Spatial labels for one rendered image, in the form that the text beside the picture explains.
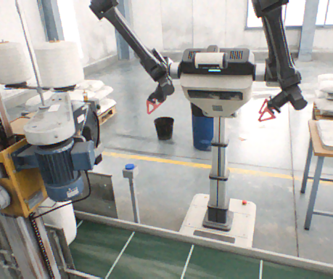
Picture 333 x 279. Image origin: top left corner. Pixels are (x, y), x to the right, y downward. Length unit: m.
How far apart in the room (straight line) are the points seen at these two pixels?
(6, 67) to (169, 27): 8.54
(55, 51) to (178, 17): 8.52
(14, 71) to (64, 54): 0.28
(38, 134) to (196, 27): 8.57
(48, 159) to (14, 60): 0.44
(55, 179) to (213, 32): 8.46
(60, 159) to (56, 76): 0.31
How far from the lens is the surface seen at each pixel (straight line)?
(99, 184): 2.14
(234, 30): 9.24
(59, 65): 1.17
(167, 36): 9.75
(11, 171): 1.26
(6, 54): 1.36
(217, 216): 2.21
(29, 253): 1.56
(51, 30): 7.43
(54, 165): 1.18
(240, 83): 1.53
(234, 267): 1.88
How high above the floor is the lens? 1.81
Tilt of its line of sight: 26 degrees down
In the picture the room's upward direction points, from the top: 4 degrees counter-clockwise
